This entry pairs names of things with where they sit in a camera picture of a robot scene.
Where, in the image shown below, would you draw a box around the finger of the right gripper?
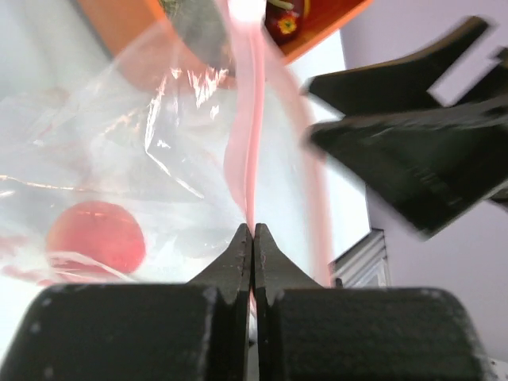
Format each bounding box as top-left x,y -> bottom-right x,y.
307,47 -> 508,241
305,16 -> 491,117

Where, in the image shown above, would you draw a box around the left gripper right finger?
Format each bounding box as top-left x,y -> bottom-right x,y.
253,224 -> 496,380

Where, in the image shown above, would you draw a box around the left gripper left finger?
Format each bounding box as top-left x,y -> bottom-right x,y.
7,225 -> 252,380

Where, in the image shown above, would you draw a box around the red apple toy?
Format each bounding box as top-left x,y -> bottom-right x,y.
45,201 -> 147,274

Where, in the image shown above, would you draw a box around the clear zip top bag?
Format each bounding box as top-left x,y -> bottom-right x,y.
1,1 -> 332,286

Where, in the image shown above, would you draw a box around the orange plastic food bin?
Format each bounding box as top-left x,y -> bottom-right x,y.
75,0 -> 370,68

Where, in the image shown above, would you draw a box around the green cantaloupe toy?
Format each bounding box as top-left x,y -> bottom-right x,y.
159,0 -> 232,69

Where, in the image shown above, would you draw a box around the right aluminium frame post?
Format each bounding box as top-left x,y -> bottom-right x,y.
330,229 -> 391,288

